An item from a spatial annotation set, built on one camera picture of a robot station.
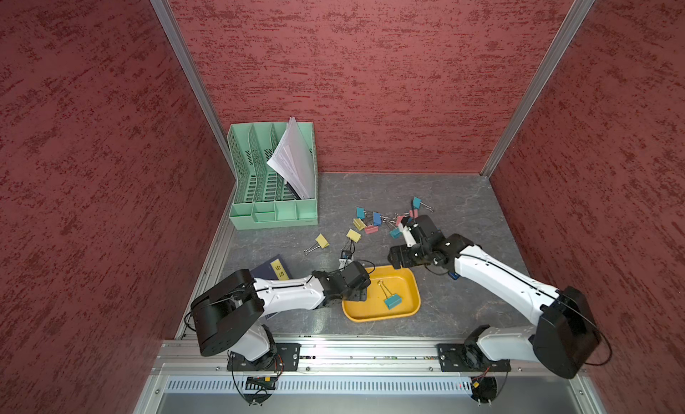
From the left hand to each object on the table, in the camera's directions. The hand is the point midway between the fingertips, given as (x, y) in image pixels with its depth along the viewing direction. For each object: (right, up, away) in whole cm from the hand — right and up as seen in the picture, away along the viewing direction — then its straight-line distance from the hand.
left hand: (352, 291), depth 86 cm
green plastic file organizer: (-38, +31, +26) cm, 56 cm away
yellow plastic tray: (+11, +3, +3) cm, 12 cm away
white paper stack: (-21, +45, +9) cm, 51 cm away
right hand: (+16, +11, -2) cm, 20 cm away
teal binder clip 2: (+28, +29, +23) cm, 46 cm away
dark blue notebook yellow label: (-27, +7, +4) cm, 28 cm away
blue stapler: (+22, +14, -29) cm, 39 cm away
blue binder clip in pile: (+10, +23, +17) cm, 31 cm away
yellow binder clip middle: (+1, +17, +14) cm, 22 cm away
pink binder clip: (+7, +19, +14) cm, 25 cm away
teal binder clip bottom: (+13, -2, -3) cm, 13 cm away
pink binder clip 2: (+26, +25, +21) cm, 41 cm away
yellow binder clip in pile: (+3, +21, +16) cm, 26 cm away
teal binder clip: (+4, +25, +18) cm, 31 cm away
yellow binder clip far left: (-12, +15, +11) cm, 22 cm away
